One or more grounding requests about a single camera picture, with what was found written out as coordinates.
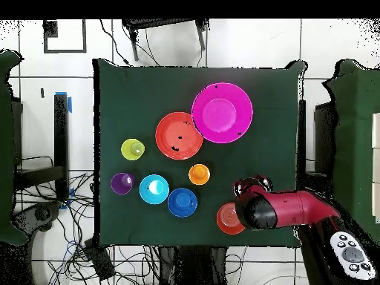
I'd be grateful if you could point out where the large pink plastic bowl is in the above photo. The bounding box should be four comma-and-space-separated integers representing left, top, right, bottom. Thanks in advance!
191, 82, 254, 144

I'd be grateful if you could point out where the orange translucent bowl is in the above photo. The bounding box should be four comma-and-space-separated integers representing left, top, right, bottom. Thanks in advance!
215, 202, 247, 236

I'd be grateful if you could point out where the orange plastic cup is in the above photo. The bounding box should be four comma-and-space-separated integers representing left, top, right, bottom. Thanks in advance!
188, 163, 211, 186

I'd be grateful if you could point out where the dark blue ribbed bowl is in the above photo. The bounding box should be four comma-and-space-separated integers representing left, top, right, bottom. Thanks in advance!
166, 187, 199, 218

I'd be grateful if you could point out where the red-orange shallow bowl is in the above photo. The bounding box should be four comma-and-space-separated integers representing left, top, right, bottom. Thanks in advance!
154, 111, 205, 161

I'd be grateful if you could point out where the cyan ribbed bowl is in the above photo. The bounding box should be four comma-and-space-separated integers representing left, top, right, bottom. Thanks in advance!
138, 174, 171, 206

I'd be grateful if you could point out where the dark green side cloth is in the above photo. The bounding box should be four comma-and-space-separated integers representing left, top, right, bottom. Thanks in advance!
0, 49, 27, 246
321, 58, 380, 238

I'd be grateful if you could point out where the yellow plastic cup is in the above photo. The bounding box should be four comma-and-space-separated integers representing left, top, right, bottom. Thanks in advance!
120, 138, 146, 162

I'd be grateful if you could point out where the white box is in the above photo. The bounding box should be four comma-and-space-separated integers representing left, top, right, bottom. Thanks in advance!
371, 112, 380, 148
371, 148, 380, 183
371, 182, 380, 223

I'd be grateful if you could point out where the purple plastic cup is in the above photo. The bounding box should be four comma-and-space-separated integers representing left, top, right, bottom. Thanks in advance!
110, 172, 136, 196

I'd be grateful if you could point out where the dark green table cloth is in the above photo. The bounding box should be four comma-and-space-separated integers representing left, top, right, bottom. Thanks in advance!
92, 57, 308, 247

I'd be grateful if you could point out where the black power strip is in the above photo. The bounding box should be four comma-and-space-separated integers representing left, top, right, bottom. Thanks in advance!
83, 237, 116, 282

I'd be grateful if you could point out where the blue tape strip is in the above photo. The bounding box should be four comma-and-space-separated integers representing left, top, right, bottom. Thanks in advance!
55, 91, 73, 114
60, 187, 76, 211

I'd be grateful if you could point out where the black metal stool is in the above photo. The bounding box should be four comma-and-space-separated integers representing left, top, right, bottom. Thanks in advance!
121, 19, 211, 62

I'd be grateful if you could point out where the black floor stand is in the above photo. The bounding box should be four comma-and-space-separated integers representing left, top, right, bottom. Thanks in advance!
13, 93, 71, 201

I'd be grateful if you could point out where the black floor device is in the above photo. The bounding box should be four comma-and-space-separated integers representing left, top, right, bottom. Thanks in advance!
11, 200, 64, 247

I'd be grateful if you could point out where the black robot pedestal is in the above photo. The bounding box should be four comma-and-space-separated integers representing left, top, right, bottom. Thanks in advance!
158, 246, 228, 285

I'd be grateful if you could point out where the thin black floor cable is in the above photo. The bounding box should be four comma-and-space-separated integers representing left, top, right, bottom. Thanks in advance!
99, 19, 132, 67

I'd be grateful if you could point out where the bundle of floor cables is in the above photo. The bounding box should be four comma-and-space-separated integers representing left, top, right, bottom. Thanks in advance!
17, 154, 161, 285

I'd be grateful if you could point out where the black square frame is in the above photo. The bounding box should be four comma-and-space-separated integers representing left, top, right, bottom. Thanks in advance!
43, 19, 88, 55

